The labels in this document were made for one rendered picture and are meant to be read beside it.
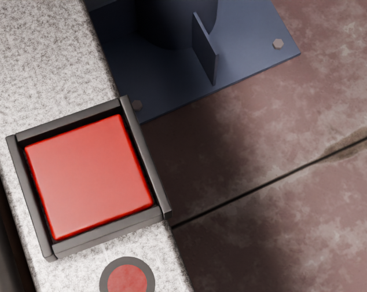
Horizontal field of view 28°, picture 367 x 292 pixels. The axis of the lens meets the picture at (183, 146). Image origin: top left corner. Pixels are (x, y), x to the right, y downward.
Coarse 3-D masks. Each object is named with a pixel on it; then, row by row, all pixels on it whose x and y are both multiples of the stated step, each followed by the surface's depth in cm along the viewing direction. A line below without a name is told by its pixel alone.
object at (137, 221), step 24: (72, 120) 42; (96, 120) 43; (24, 144) 43; (144, 144) 42; (24, 168) 41; (144, 168) 42; (24, 192) 41; (144, 216) 41; (168, 216) 42; (48, 240) 40; (72, 240) 40; (96, 240) 41
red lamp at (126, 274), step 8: (112, 272) 41; (120, 272) 41; (128, 272) 41; (136, 272) 41; (112, 280) 41; (120, 280) 41; (128, 280) 41; (136, 280) 41; (144, 280) 41; (112, 288) 41; (120, 288) 41; (128, 288) 41; (136, 288) 41; (144, 288) 41
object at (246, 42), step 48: (96, 0) 149; (144, 0) 131; (192, 0) 128; (240, 0) 149; (144, 48) 146; (192, 48) 146; (240, 48) 146; (288, 48) 146; (144, 96) 142; (192, 96) 142
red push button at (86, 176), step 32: (96, 128) 43; (32, 160) 42; (64, 160) 42; (96, 160) 42; (128, 160) 42; (64, 192) 41; (96, 192) 41; (128, 192) 41; (64, 224) 41; (96, 224) 41
